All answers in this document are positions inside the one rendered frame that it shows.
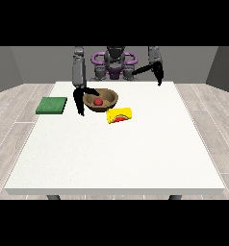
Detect yellow cup with melon print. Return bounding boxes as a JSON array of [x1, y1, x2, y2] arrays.
[[106, 107, 133, 125]]

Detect brown wooden bowl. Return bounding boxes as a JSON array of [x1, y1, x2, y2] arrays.
[[83, 88, 119, 113]]

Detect grey robot trunk purple rings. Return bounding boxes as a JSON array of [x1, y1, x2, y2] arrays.
[[89, 46, 140, 83]]

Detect green square pad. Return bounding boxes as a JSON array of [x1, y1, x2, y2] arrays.
[[35, 96, 68, 115]]

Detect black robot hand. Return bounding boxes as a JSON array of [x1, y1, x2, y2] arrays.
[[72, 86, 101, 117], [131, 61, 165, 86]]

